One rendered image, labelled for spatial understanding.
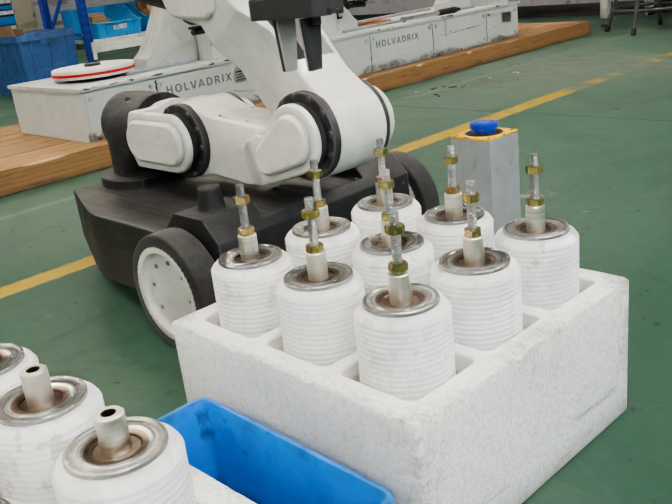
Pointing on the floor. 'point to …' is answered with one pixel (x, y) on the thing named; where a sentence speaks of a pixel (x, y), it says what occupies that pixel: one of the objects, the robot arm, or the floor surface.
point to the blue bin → (265, 460)
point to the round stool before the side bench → (638, 12)
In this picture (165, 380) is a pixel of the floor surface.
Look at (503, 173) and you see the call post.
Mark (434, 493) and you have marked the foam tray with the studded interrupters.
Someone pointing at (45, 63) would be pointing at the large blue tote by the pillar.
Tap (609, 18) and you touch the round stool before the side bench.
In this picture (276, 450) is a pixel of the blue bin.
